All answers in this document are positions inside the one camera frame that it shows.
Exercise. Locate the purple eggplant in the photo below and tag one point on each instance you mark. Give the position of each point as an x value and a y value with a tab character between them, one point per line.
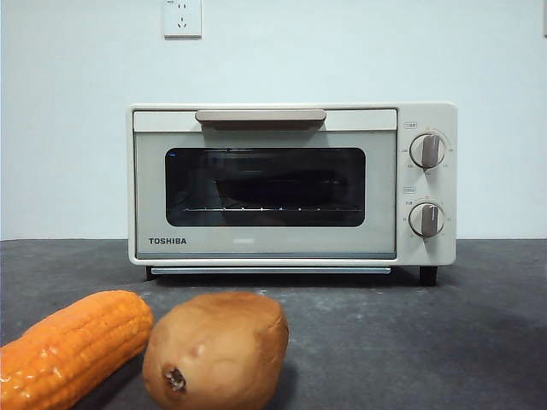
273	183

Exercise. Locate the black oven foot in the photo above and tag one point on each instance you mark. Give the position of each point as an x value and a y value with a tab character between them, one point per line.
148	273
428	277

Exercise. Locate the beige oven knob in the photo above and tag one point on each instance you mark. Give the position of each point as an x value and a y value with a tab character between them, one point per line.
427	150
426	219

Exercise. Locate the white toaster oven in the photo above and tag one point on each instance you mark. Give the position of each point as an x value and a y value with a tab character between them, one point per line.
427	115

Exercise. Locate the brown potato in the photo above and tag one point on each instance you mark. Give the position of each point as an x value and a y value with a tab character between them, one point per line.
222	346

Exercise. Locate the orange corn cob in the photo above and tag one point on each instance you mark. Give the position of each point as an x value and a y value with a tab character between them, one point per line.
77	346

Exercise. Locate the white wall socket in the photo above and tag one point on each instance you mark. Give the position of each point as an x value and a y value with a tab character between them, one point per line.
182	19

